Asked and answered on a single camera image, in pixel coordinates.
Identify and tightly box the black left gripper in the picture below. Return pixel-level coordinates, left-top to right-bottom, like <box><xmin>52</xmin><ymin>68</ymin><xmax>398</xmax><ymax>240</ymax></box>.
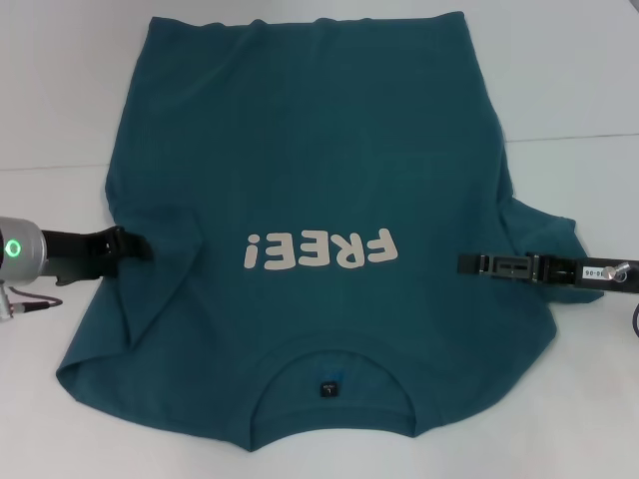
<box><xmin>42</xmin><ymin>225</ymin><xmax>154</xmax><ymax>276</ymax></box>

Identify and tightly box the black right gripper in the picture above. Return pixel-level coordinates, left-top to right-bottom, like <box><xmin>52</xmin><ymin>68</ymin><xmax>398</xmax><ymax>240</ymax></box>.
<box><xmin>457</xmin><ymin>252</ymin><xmax>639</xmax><ymax>295</ymax></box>

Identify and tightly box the teal t-shirt with FREE print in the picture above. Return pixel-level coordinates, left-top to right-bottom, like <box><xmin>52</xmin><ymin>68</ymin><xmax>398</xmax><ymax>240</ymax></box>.
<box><xmin>54</xmin><ymin>14</ymin><xmax>605</xmax><ymax>444</ymax></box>

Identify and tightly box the left wrist cable with plug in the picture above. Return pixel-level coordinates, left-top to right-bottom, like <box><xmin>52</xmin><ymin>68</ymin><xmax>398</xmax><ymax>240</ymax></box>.
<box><xmin>0</xmin><ymin>281</ymin><xmax>65</xmax><ymax>321</ymax></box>

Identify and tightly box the wrist cable with plug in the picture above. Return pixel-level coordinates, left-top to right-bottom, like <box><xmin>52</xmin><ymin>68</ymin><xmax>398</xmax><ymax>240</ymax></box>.
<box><xmin>614</xmin><ymin>259</ymin><xmax>639</xmax><ymax>341</ymax></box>
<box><xmin>0</xmin><ymin>281</ymin><xmax>65</xmax><ymax>321</ymax></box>

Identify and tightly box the right wrist cable with plug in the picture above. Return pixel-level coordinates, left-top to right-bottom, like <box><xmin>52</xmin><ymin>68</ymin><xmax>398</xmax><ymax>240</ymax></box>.
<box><xmin>614</xmin><ymin>259</ymin><xmax>639</xmax><ymax>341</ymax></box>

